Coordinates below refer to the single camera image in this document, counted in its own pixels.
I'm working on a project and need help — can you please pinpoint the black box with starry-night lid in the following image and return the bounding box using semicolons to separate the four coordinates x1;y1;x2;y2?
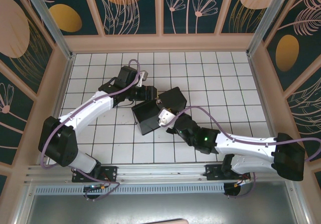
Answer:
131;86;188;136

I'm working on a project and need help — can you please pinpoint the grey metal sheet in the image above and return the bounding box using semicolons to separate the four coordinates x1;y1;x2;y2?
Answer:
25;192;301;224

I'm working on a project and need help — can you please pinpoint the pink flat object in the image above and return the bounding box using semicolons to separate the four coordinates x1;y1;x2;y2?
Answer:
153;218;189;224

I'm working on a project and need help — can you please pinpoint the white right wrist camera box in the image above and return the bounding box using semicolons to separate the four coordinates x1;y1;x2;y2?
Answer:
157;108;178;128

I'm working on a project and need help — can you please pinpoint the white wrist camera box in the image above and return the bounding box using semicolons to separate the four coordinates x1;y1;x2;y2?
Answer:
157;108;178;128
136;70;149;87

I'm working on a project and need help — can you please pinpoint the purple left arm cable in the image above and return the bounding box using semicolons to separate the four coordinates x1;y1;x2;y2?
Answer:
39;59;141;201

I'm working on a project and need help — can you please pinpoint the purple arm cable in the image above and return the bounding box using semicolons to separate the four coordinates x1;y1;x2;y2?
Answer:
174;105;319;199
39;59;141;201

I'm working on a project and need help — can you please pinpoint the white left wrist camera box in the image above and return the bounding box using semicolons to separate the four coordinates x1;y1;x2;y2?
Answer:
136;70;149;87

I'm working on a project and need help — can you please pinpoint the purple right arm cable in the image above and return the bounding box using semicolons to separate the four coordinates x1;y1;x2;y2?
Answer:
174;105;319;199

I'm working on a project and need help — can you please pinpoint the aluminium mounting rail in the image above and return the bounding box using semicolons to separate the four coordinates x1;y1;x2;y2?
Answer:
24;160;299;185

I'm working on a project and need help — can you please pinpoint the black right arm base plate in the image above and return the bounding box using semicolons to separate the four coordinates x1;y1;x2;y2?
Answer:
205;164;251;181

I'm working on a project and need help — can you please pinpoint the grey slotted cable duct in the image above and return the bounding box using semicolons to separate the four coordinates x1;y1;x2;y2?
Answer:
34;183;226;195

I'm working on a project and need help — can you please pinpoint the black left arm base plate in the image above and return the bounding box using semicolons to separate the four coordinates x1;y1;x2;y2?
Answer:
72;166;118;183

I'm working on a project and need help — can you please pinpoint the aluminium frame post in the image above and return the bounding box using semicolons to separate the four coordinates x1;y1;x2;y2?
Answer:
20;0;76;60
245;0;293;58

